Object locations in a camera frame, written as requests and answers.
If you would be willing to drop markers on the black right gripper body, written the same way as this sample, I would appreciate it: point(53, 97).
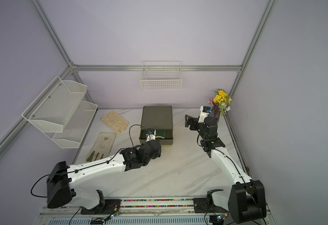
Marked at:
point(197, 127)

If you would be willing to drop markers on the olive drawer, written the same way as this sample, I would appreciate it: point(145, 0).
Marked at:
point(167, 141)

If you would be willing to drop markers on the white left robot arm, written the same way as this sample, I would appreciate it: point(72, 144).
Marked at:
point(65, 182)

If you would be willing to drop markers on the olive three-drawer cabinet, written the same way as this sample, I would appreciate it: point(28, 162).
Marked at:
point(157, 117)

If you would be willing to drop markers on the purple glass vase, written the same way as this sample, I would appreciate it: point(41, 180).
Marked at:
point(215, 112)

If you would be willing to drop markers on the yellow artificial flowers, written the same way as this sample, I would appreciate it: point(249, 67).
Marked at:
point(223, 99)

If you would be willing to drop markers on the beige rubber glove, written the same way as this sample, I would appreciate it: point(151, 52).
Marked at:
point(115, 121)

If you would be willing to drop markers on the white two-tier mesh shelf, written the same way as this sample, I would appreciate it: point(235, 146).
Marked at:
point(62, 113)

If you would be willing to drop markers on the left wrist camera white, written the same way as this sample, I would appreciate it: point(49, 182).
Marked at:
point(151, 135)

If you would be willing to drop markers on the white wire wall basket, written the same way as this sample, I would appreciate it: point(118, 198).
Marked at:
point(155, 80)

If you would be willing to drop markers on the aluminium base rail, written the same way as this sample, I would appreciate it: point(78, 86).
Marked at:
point(141, 211)

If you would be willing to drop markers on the aluminium frame profile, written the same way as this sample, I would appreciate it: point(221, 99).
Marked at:
point(185, 68)

